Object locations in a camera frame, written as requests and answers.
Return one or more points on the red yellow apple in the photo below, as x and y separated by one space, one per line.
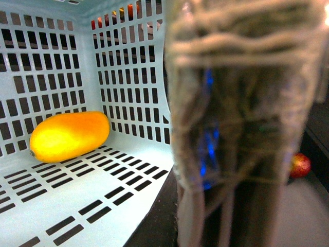
300 166

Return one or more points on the yellow orange mango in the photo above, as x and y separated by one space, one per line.
68 135

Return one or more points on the light blue plastic basket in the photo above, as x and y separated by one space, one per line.
77 56

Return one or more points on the grey basket handle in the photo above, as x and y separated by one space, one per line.
242 77

